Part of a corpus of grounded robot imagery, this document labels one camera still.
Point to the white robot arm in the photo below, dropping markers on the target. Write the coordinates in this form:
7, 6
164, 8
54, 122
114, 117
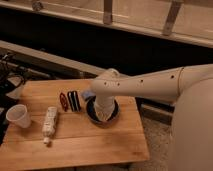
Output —
190, 89

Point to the black white striped eraser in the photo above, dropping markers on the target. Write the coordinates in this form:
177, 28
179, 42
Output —
74, 101

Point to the blue sponge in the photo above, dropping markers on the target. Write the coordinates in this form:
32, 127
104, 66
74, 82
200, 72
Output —
87, 94

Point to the black round bowl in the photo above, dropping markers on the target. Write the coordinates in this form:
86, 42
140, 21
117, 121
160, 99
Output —
91, 113

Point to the red carabiner clip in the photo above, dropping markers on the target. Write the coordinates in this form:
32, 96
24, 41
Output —
63, 101

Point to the wooden table board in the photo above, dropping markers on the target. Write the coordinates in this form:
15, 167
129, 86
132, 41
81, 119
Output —
77, 141

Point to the white tube bottle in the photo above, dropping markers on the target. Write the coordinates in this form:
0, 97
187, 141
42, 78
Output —
49, 125

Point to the white plastic cup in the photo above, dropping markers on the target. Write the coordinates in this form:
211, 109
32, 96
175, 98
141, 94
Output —
18, 115

